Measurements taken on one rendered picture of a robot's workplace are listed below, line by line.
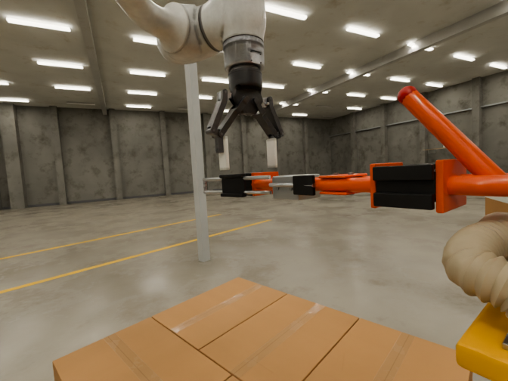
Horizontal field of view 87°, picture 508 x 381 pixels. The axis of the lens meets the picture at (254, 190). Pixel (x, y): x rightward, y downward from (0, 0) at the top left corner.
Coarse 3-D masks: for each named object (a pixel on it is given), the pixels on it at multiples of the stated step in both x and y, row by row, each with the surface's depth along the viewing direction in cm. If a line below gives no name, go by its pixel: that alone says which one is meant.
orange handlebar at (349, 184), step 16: (320, 176) 43; (336, 176) 41; (352, 176) 41; (368, 176) 42; (464, 176) 29; (480, 176) 28; (496, 176) 27; (320, 192) 44; (336, 192) 41; (352, 192) 41; (368, 192) 38; (448, 192) 30; (464, 192) 29; (480, 192) 28; (496, 192) 27
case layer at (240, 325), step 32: (224, 288) 160; (256, 288) 157; (160, 320) 129; (192, 320) 127; (224, 320) 126; (256, 320) 124; (288, 320) 123; (320, 320) 121; (352, 320) 120; (96, 352) 107; (128, 352) 106; (160, 352) 105; (192, 352) 104; (224, 352) 103; (256, 352) 102; (288, 352) 101; (320, 352) 100; (352, 352) 99; (384, 352) 98; (416, 352) 97; (448, 352) 96
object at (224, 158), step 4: (224, 136) 56; (224, 140) 55; (224, 144) 56; (224, 148) 56; (224, 152) 56; (220, 156) 57; (224, 156) 56; (228, 156) 56; (220, 160) 57; (224, 160) 56; (228, 160) 56; (220, 164) 57; (224, 164) 56; (228, 164) 56; (220, 168) 58; (224, 168) 56; (228, 168) 56
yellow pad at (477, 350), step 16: (480, 320) 23; (496, 320) 23; (464, 336) 21; (480, 336) 21; (496, 336) 21; (464, 352) 20; (480, 352) 19; (496, 352) 19; (480, 368) 19; (496, 368) 19
